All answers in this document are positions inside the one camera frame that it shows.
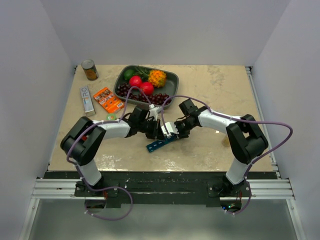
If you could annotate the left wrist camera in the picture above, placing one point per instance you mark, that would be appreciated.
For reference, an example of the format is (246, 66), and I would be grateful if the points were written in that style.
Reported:
(154, 111)

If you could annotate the green herb sprig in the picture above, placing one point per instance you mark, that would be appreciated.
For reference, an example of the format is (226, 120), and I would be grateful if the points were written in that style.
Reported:
(142, 71)

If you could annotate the dark red grape bunch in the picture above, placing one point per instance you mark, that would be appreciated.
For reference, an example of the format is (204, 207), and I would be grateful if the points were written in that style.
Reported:
(137, 98)

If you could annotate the teal weekly pill organizer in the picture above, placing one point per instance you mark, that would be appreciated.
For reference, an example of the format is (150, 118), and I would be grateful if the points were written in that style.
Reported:
(158, 144)

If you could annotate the red apple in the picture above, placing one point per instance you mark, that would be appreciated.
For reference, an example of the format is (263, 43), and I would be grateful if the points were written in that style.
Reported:
(135, 81)
(147, 88)

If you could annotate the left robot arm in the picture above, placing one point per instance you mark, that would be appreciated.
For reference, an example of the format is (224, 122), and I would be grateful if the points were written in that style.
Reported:
(82, 142)

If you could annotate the green lime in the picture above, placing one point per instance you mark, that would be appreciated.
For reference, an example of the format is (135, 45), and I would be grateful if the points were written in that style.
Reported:
(128, 74)

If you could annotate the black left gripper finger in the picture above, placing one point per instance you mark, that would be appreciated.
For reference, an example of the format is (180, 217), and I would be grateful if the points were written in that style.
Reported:
(152, 135)
(157, 129)

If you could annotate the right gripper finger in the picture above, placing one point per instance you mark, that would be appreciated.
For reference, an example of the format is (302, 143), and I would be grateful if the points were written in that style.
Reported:
(182, 135)
(172, 137)

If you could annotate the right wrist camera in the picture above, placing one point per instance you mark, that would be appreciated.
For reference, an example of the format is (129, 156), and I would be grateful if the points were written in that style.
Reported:
(169, 129)

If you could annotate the tin can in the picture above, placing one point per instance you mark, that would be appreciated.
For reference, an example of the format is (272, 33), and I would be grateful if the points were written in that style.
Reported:
(90, 69)

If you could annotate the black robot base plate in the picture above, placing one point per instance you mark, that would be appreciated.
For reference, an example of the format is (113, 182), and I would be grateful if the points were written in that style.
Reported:
(157, 188)

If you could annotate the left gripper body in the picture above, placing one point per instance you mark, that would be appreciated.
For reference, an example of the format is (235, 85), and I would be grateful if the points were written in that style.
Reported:
(150, 125)

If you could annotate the green bottle lid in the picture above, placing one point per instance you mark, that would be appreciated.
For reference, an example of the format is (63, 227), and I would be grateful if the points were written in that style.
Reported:
(111, 117)

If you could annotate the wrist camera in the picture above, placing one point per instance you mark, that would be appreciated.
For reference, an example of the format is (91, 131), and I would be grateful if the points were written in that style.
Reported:
(154, 111)
(169, 129)

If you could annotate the orange spiky fruit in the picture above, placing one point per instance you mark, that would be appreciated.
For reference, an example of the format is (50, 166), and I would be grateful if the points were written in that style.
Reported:
(157, 78)

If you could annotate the grey fruit tray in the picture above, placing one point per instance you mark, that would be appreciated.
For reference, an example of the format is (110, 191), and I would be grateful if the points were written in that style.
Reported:
(171, 86)

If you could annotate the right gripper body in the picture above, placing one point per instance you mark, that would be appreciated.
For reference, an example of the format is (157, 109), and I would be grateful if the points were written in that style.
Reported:
(184, 125)

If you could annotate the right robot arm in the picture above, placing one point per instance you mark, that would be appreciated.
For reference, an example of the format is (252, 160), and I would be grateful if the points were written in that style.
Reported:
(246, 139)

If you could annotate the orange snack box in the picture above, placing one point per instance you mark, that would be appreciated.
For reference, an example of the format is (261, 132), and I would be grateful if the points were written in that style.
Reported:
(108, 100)

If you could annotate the silver toothpaste box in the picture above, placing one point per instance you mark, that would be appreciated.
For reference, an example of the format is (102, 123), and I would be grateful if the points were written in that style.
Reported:
(88, 106)

